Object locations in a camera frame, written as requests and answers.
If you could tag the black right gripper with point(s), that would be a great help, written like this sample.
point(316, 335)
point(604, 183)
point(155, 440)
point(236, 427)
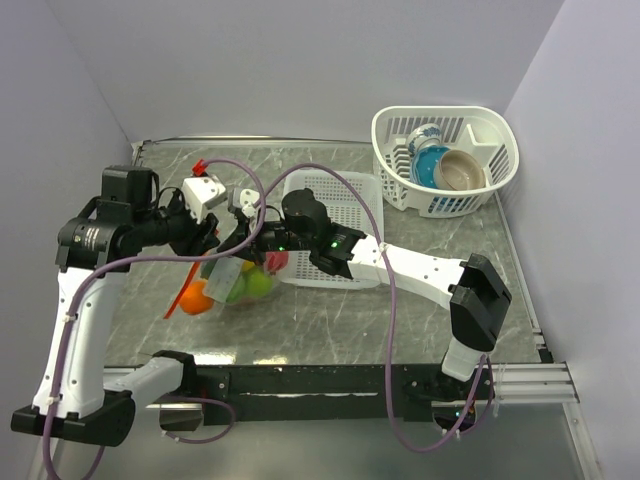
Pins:
point(238, 240)

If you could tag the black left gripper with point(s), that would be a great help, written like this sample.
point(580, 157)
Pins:
point(199, 237)

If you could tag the green fake apple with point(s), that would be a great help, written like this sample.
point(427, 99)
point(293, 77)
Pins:
point(258, 283)

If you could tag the clear zip top bag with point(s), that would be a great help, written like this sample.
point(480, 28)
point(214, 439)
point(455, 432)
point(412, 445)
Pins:
point(220, 276)

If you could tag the fake orange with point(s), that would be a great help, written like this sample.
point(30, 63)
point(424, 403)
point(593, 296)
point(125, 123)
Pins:
point(193, 301)

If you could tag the red fake apple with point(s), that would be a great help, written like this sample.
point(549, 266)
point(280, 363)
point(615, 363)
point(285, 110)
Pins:
point(276, 261)

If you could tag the light green bumpy fruit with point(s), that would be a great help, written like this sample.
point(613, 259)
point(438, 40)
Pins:
point(237, 291)

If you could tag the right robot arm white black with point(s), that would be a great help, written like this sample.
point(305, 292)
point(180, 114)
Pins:
point(471, 290)

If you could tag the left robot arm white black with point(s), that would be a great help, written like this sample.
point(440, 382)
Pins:
point(73, 401)

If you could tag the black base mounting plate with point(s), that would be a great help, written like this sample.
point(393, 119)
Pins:
point(324, 392)

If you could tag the teal bowl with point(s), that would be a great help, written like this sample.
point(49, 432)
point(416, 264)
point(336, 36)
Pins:
point(423, 165)

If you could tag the blue white porcelain cup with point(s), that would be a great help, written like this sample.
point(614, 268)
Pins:
point(424, 136)

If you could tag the white oval dish basket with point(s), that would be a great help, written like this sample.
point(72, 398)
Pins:
point(476, 130)

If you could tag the beige ceramic bowl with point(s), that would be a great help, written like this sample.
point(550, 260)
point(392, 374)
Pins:
point(459, 171)

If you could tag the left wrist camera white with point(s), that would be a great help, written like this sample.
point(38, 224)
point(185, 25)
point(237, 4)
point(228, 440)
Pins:
point(202, 194)

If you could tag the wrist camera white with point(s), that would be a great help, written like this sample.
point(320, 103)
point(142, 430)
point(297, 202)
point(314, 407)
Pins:
point(244, 200)
point(202, 194)

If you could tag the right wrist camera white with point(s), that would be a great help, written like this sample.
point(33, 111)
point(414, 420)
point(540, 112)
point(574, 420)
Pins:
point(244, 200)

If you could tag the aluminium rail frame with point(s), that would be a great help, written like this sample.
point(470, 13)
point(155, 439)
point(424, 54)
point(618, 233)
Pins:
point(492, 385)

